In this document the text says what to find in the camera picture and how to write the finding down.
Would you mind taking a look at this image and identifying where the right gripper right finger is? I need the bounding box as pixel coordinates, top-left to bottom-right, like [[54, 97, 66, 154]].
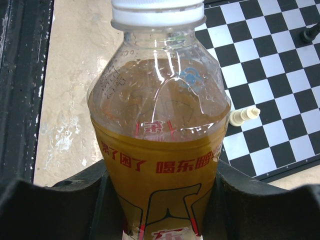
[[203, 161, 320, 240]]

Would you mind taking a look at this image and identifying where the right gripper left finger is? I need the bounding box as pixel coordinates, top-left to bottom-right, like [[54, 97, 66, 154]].
[[0, 160, 124, 240]]

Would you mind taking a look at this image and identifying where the amber drink bottle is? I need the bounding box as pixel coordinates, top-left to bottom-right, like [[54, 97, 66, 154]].
[[86, 0, 232, 240]]

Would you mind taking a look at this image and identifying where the white bottle cap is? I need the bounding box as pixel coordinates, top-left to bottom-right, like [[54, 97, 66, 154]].
[[111, 0, 206, 31]]

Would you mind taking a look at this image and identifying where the white chess piece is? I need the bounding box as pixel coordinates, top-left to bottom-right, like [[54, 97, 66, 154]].
[[229, 106, 261, 127]]

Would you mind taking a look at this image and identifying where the black white chessboard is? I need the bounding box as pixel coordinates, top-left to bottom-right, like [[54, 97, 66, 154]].
[[195, 0, 320, 182]]

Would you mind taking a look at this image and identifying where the black chess piece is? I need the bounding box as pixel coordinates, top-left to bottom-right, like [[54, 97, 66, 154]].
[[300, 22, 320, 43]]

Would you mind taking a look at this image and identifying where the black base frame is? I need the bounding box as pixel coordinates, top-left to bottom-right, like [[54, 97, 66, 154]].
[[0, 0, 54, 182]]

